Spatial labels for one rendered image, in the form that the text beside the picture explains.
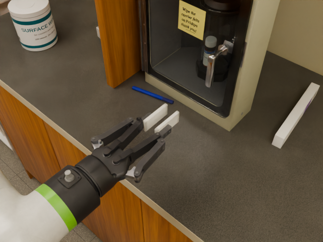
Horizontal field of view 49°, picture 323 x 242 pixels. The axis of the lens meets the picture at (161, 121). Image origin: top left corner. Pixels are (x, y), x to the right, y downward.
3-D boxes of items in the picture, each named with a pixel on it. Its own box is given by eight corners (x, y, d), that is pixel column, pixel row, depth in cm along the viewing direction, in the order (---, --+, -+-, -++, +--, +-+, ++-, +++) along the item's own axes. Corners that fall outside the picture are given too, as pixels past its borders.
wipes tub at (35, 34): (43, 26, 133) (32, -12, 122) (65, 40, 127) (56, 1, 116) (13, 42, 126) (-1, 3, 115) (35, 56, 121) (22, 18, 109)
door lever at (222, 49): (223, 78, 86) (214, 74, 87) (229, 46, 79) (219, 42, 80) (210, 90, 83) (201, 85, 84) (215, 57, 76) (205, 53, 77)
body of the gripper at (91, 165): (98, 185, 58) (137, 152, 63) (66, 158, 62) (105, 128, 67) (104, 208, 64) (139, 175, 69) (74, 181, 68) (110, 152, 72)
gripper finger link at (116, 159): (110, 158, 64) (114, 163, 64) (157, 128, 69) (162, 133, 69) (112, 170, 67) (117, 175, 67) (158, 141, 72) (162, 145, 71)
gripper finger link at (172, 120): (154, 128, 70) (156, 130, 69) (177, 110, 73) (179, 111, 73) (154, 138, 72) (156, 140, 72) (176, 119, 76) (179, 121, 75)
